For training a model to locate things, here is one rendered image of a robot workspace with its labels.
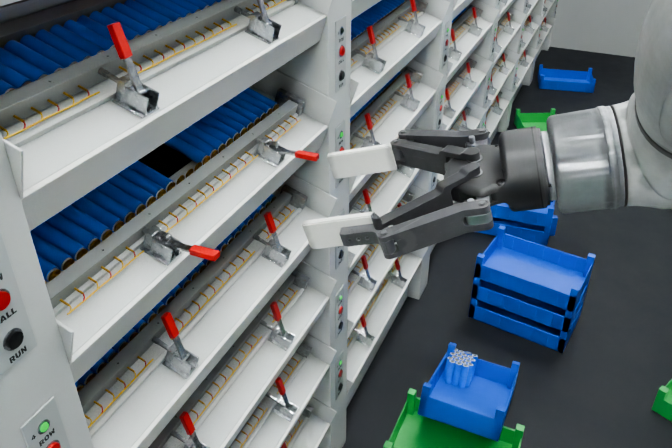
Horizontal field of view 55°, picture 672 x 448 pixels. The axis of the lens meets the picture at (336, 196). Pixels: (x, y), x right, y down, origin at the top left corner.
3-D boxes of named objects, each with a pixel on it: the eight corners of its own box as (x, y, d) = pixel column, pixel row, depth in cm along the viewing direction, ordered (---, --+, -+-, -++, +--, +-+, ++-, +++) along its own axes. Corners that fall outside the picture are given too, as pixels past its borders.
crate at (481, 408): (444, 366, 187) (449, 341, 185) (514, 388, 180) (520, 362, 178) (417, 414, 160) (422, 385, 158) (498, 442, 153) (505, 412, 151)
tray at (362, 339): (417, 268, 207) (433, 237, 198) (341, 404, 159) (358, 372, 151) (362, 237, 210) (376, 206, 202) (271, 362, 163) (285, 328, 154)
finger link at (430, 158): (473, 157, 59) (482, 149, 60) (386, 137, 67) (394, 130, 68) (480, 191, 61) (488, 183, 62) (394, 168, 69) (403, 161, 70)
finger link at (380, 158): (389, 146, 66) (390, 142, 67) (326, 156, 69) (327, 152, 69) (396, 170, 68) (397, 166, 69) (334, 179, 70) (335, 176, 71)
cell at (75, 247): (41, 228, 74) (86, 255, 73) (29, 236, 73) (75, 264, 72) (42, 216, 73) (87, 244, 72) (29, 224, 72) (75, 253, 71)
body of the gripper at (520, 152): (557, 227, 57) (452, 239, 60) (548, 174, 63) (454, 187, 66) (547, 155, 53) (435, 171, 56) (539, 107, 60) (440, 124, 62)
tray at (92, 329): (321, 146, 113) (337, 101, 107) (67, 390, 66) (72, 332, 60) (225, 95, 116) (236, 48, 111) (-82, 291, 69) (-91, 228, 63)
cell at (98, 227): (67, 210, 78) (111, 237, 77) (56, 218, 76) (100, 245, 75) (68, 199, 77) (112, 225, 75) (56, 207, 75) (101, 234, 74)
